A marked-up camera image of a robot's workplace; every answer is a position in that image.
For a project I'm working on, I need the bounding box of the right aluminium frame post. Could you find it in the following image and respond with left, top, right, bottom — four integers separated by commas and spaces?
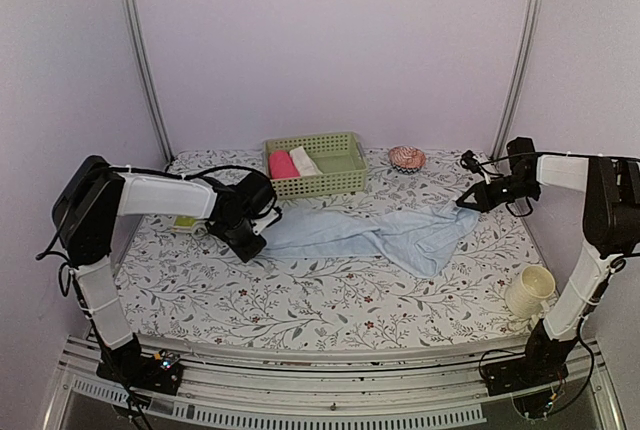
491, 0, 543, 158

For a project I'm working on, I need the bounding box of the left aluminium frame post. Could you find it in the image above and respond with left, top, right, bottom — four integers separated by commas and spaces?
121, 0, 174, 163

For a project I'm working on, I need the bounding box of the cream rolled towel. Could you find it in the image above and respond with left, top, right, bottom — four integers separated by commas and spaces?
289, 146, 323, 177

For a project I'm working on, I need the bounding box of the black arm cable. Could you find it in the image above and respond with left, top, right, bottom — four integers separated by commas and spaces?
184, 164, 251, 191
502, 197, 534, 219

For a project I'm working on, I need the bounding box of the green perforated plastic basket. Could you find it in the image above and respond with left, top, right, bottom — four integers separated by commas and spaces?
263, 132, 368, 200

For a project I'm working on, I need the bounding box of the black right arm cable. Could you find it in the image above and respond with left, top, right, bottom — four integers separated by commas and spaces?
502, 197, 534, 219

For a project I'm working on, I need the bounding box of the green white small packet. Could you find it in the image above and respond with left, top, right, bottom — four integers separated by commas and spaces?
170, 216, 208, 237

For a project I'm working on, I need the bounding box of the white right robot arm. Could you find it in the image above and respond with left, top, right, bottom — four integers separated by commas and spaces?
456, 137, 639, 396

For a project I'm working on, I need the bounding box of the blue patterned bowl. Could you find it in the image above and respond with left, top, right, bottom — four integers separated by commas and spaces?
392, 164, 424, 175

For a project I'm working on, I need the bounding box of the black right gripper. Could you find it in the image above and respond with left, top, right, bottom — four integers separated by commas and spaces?
458, 173, 540, 213

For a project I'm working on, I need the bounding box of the aluminium front rail base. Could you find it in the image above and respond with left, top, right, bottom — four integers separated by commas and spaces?
44, 334, 621, 430

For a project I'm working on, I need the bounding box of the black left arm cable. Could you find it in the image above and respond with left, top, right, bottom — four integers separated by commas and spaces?
184, 164, 251, 191

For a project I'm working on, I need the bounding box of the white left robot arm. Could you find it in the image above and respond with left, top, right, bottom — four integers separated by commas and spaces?
36, 155, 282, 395

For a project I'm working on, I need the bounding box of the light blue towel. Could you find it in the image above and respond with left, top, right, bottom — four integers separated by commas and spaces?
263, 201, 480, 279

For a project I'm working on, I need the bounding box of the cream ribbed mug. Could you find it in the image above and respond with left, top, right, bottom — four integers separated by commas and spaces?
504, 265, 557, 327

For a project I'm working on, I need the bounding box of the aluminium frame post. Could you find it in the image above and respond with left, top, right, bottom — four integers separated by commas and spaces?
491, 0, 543, 158
121, 0, 174, 163

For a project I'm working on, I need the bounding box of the pink rolled towel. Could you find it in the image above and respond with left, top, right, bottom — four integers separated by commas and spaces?
268, 150, 300, 180

